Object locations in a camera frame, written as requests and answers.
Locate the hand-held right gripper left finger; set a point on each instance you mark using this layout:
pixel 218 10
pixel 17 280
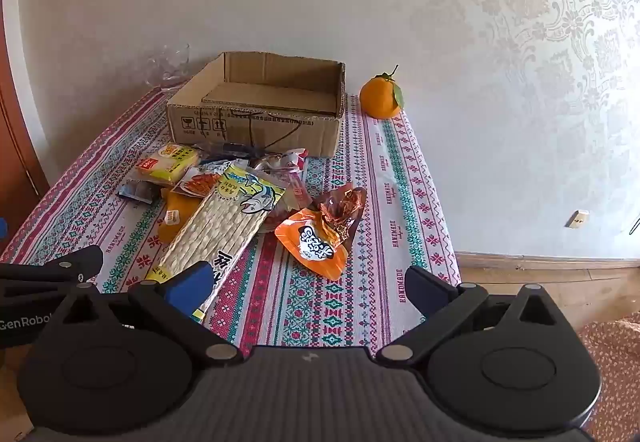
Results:
pixel 192 291

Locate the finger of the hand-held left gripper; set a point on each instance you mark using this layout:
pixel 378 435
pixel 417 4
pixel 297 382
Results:
pixel 60 269

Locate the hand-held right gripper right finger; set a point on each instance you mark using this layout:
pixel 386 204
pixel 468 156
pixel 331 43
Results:
pixel 425 293

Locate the long fish strip packet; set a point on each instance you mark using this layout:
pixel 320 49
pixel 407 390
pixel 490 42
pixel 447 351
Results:
pixel 215 227

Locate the yellow orange snack packet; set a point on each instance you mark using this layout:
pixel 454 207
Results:
pixel 175 217

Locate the shrimp picture snack packet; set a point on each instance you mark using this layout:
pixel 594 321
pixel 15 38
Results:
pixel 197 182

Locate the blue clear snack packet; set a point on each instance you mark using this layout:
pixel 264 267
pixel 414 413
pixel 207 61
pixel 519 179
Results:
pixel 137 192

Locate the brown red clear packet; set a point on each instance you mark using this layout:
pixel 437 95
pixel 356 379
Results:
pixel 345 202

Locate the yellow bread packet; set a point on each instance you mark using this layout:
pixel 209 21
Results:
pixel 167 162

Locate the black red snack packet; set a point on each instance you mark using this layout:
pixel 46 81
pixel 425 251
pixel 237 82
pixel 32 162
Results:
pixel 225 152

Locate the pink sausage stick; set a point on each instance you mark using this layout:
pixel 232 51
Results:
pixel 298 189

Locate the white red snack packet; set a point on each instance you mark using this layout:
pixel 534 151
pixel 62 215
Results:
pixel 292 160

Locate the brown cardboard box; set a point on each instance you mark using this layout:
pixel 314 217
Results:
pixel 250 132

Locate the brown wooden door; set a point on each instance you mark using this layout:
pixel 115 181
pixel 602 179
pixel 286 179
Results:
pixel 15 147

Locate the small white block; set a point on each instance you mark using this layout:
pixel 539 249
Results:
pixel 578 218

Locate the orange with green leaf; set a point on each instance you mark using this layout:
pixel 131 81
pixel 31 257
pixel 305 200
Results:
pixel 377 97

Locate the orange floral cloth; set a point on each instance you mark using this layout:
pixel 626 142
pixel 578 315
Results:
pixel 617 362

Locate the clear glass cup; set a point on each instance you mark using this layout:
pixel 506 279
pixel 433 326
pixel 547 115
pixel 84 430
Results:
pixel 170 67

